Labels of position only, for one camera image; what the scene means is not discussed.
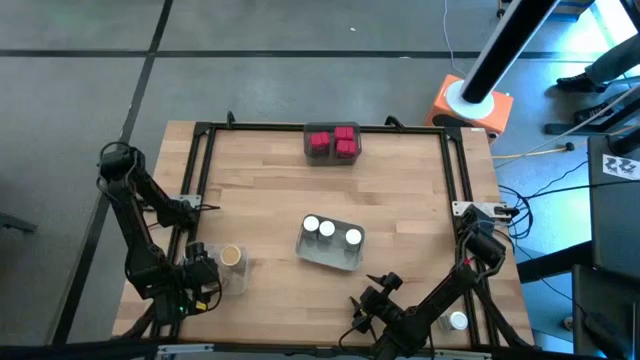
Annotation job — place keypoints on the light grey plastic bin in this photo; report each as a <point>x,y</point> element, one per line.
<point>325,255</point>

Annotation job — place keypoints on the black computer mouse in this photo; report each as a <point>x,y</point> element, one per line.
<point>602,330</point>

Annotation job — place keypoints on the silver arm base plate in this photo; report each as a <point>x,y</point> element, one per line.
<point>475,206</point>
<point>190,199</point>

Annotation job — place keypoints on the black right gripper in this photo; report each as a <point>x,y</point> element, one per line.
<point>380,305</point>

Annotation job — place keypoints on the black side desk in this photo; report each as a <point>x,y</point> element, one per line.
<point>615,225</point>

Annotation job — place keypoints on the black desk legs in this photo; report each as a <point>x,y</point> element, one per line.
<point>575,128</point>

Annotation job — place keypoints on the black desk crossbeam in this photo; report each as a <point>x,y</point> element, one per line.
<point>550,261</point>

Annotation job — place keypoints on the dark grey translucent bin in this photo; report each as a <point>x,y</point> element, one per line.
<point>331,161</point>

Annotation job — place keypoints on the orange box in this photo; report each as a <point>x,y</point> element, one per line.
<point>502,107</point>

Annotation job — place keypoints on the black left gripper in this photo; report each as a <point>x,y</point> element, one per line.
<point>200,275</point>

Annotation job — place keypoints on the black metal table frame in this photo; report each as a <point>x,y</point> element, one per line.
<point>275,127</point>

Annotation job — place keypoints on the person's leg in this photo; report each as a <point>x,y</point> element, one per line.
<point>615,62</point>

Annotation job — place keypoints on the silver frame bracket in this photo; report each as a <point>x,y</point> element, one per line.
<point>462,355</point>
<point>182,348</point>

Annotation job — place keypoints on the red-lid smoked paprika tin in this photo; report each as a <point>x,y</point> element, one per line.
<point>344,132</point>
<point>346,148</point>
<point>319,140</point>

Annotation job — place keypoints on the brown-lid spice jar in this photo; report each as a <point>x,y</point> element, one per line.
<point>231,255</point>

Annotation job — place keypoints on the white printed marker sheet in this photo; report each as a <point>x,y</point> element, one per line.
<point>620,166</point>

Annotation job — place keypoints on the dark floor object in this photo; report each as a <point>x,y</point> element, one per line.
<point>15,223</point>

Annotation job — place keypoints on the black frame clamp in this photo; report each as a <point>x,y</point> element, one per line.
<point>395,121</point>
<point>230,118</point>

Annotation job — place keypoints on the black low desk surface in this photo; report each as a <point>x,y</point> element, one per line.
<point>605,295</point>

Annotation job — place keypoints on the clear plastic bin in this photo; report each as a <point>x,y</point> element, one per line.
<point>235,284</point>

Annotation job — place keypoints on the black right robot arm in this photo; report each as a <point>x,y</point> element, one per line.
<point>440,300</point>

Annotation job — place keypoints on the person's shoe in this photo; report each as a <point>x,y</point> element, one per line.
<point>592,114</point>

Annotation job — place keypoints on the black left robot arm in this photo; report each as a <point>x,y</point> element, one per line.
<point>135,240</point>

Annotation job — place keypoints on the white-lid bagel seasoning jar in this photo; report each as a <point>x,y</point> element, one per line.
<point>311,223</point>
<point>353,236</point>
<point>458,320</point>
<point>327,228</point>

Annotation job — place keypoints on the white round disc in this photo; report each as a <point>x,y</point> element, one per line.
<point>455,102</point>

